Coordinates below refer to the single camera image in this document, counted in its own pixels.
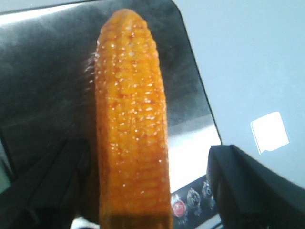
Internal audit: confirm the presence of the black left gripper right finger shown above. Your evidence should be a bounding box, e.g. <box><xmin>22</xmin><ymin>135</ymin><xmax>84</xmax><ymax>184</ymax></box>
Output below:
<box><xmin>206</xmin><ymin>145</ymin><xmax>305</xmax><ymax>229</ymax></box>

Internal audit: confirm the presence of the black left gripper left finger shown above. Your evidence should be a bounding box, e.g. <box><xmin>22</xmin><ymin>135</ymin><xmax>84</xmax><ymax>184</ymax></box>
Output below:
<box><xmin>0</xmin><ymin>139</ymin><xmax>91</xmax><ymax>229</ymax></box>

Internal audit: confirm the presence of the orange corn cob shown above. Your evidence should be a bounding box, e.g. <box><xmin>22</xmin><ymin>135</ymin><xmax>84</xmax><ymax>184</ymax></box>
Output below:
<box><xmin>94</xmin><ymin>9</ymin><xmax>173</xmax><ymax>229</ymax></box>

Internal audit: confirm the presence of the digital kitchen scale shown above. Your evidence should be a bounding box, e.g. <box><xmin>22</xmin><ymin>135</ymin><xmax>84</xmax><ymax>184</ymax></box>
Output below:
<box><xmin>0</xmin><ymin>0</ymin><xmax>221</xmax><ymax>229</ymax></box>

